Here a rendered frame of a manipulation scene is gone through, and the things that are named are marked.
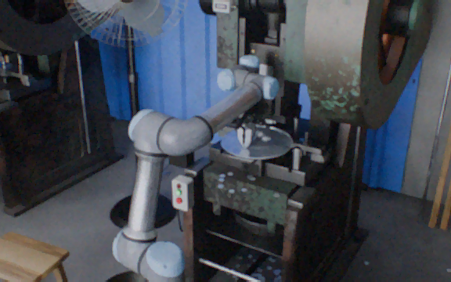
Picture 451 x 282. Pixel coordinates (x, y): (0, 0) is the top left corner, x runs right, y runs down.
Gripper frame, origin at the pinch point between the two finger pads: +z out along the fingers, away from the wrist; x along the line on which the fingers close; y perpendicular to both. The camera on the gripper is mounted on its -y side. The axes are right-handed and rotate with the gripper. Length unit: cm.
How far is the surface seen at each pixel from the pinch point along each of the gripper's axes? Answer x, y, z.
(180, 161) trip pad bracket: 28.6, -3.2, 13.7
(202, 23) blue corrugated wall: 105, 132, -10
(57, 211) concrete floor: 129, 12, 81
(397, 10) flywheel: -48, 14, -56
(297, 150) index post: -19.4, 8.2, 0.4
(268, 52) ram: -1.9, 13.6, -34.9
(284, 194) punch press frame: -19.3, -1.6, 15.3
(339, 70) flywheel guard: -41, -18, -43
